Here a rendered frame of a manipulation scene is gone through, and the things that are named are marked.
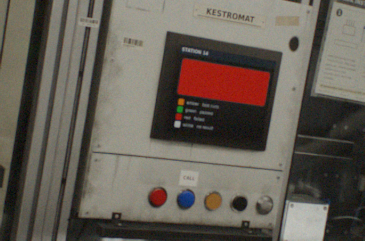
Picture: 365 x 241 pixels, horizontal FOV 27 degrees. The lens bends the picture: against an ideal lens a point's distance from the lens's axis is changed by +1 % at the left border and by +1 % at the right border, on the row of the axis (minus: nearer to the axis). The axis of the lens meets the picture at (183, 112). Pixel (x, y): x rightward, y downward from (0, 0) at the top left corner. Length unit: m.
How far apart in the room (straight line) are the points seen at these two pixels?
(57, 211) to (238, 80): 0.42
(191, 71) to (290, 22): 0.24
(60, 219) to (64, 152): 0.12
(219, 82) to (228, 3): 0.15
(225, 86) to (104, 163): 0.27
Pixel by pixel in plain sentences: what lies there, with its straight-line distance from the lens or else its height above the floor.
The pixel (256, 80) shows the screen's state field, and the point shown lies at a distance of 1.47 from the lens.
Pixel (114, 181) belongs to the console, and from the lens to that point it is 1.40.
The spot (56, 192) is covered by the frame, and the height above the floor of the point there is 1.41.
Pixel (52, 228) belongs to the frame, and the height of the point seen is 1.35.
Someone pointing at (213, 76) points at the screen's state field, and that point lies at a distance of 1.42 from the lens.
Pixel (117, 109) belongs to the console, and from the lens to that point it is 1.37.
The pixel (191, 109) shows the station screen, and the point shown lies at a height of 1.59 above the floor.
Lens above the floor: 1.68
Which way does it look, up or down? 4 degrees down
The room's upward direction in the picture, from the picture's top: 9 degrees clockwise
